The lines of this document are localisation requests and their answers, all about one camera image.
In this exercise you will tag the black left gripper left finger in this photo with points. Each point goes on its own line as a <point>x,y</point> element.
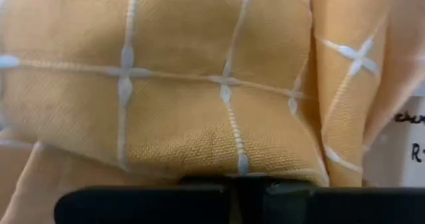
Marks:
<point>139,207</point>

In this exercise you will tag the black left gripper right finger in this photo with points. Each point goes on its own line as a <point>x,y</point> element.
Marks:
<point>332,207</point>

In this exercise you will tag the white handwritten towel tag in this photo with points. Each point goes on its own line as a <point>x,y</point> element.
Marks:
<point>395,151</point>

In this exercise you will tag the orange towel with white grid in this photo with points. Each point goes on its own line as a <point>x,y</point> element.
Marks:
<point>179,101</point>

